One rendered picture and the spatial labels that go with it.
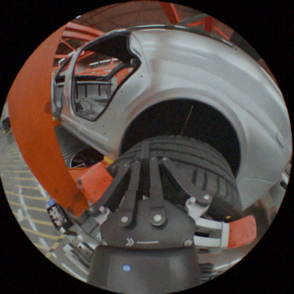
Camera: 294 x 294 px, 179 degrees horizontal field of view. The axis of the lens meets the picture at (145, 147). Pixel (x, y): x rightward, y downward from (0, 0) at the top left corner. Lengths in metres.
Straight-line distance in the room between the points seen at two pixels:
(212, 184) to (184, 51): 0.49
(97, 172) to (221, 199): 0.26
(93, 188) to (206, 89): 0.49
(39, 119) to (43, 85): 0.10
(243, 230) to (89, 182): 0.37
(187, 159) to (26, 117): 0.45
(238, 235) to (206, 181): 0.19
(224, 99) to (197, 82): 0.13
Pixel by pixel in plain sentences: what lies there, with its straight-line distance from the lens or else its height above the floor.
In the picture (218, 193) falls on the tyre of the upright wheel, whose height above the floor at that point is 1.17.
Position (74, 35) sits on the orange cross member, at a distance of 2.77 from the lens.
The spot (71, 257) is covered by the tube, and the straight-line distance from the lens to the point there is 0.31.
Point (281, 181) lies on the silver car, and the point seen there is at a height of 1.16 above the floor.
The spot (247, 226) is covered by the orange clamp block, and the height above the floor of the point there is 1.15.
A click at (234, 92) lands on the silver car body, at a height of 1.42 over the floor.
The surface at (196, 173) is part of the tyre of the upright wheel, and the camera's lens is 0.19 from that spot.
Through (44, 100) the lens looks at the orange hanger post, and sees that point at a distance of 0.36.
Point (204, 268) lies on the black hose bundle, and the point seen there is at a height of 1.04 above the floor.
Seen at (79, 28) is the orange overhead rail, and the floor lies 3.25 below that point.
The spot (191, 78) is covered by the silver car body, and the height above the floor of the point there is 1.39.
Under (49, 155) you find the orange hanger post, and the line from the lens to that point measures 0.41.
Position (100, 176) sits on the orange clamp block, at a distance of 0.22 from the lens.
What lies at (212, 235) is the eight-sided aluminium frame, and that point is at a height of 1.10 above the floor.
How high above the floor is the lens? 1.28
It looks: 33 degrees down
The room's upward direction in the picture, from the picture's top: 13 degrees clockwise
